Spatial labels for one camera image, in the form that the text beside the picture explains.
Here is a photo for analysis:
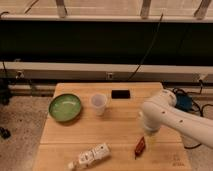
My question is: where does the red chili pepper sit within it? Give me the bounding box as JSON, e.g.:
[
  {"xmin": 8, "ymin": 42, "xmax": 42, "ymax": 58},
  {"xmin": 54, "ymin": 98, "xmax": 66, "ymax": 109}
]
[{"xmin": 134, "ymin": 137, "xmax": 146, "ymax": 157}]

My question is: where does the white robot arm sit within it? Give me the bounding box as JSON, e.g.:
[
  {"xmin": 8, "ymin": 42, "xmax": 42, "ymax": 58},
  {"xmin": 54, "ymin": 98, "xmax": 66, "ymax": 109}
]
[{"xmin": 140, "ymin": 89, "xmax": 213, "ymax": 149}]

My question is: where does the white ceramic cup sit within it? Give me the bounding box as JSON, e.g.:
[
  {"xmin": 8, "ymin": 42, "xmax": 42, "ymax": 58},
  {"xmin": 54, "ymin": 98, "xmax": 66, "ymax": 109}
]
[{"xmin": 90, "ymin": 93, "xmax": 108, "ymax": 116}]

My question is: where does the green ceramic bowl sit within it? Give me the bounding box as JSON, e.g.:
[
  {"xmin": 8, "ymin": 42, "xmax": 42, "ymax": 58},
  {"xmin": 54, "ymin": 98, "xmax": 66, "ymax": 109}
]
[{"xmin": 49, "ymin": 94, "xmax": 82, "ymax": 122}]

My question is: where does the blue power adapter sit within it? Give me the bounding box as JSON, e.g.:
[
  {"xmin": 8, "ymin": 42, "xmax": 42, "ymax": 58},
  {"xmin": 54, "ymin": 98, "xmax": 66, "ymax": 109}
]
[{"xmin": 176, "ymin": 94, "xmax": 192, "ymax": 111}]

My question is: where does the black rectangular block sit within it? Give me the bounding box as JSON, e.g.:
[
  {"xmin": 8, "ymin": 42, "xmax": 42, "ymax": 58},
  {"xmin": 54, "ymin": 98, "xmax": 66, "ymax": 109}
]
[{"xmin": 111, "ymin": 90, "xmax": 130, "ymax": 99}]

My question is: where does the black object on floor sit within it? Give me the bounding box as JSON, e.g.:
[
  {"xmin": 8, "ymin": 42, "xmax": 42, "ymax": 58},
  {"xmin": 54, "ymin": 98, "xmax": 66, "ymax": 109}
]
[{"xmin": 0, "ymin": 127, "xmax": 11, "ymax": 139}]

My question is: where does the black hanging cable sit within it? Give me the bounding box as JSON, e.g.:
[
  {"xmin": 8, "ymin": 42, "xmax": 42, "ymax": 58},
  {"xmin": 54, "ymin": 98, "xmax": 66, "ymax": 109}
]
[{"xmin": 128, "ymin": 13, "xmax": 165, "ymax": 81}]

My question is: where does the black floor cable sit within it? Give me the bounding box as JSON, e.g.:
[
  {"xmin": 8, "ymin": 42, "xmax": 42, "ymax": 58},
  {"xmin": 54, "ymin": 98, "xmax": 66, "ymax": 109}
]
[{"xmin": 169, "ymin": 87, "xmax": 213, "ymax": 150}]

